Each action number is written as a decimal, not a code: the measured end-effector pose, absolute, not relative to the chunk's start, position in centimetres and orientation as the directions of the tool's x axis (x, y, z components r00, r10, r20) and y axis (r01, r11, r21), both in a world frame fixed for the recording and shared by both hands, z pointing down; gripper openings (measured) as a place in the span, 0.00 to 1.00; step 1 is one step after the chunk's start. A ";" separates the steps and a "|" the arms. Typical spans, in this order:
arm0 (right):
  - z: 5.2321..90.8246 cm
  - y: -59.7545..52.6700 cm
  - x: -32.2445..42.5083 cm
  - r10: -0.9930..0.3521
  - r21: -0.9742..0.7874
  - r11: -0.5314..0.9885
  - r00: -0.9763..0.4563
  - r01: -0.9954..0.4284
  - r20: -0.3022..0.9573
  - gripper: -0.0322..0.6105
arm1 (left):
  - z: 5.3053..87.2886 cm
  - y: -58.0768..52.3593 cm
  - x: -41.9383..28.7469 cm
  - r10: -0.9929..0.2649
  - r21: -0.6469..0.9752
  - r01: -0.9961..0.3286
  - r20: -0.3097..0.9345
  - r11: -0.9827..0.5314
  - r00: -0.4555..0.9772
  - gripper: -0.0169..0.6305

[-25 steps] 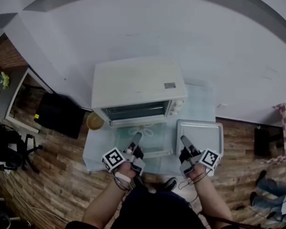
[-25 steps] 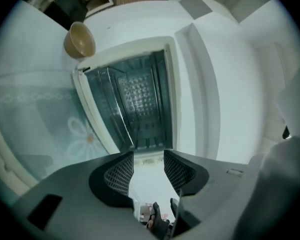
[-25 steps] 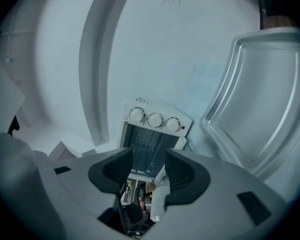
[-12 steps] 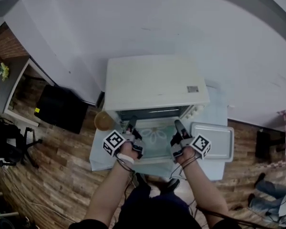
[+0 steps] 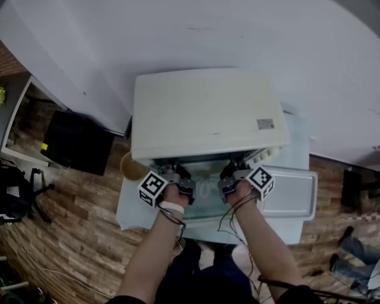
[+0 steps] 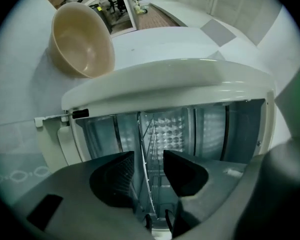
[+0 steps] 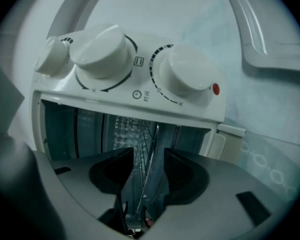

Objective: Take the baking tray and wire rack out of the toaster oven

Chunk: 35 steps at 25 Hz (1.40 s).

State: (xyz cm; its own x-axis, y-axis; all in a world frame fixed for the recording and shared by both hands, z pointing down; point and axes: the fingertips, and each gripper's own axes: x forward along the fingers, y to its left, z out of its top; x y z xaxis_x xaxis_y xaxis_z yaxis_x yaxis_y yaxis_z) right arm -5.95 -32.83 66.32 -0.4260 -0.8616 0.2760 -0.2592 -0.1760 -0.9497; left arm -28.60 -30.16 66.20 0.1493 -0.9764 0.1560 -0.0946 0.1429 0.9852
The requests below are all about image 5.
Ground small black box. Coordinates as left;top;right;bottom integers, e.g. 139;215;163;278
341;166;380;213

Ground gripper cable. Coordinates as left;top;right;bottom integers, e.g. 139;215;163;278
160;201;187;250
217;194;263;297

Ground silver baking tray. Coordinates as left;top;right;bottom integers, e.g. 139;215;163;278
253;166;319;221

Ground white floor cable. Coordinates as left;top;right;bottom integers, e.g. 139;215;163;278
6;223;115;297

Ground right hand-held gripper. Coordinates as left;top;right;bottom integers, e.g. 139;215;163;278
217;161;276;204

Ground person's right forearm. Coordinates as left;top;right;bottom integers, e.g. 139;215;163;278
234;201;305;294

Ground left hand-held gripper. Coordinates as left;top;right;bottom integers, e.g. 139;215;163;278
137;164;197;208

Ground grey desk with white frame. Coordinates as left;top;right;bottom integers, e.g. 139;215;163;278
0;73;69;167

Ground person's dark clothing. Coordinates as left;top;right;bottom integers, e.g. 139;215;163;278
106;237;324;304

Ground person's left forearm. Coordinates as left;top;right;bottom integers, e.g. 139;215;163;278
115;209;186;304

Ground white toaster oven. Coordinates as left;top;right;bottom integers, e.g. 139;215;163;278
130;68;291;224

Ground black office chair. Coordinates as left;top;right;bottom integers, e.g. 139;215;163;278
0;156;56;224

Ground white wristband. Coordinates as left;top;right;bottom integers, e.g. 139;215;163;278
159;201;185;215

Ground black cabinet with yellow sticker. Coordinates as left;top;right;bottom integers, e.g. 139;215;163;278
40;110;115;177

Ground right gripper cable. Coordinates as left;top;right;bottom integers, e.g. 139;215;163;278
217;194;263;297

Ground brown wooden bowl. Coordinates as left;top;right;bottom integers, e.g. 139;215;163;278
119;150;148;182

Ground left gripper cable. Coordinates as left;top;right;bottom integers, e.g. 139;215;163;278
160;201;187;250

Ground person's right hand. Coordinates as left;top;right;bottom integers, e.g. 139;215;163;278
224;182;259;207

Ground person's left hand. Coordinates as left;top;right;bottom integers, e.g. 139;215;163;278
160;184;191;207

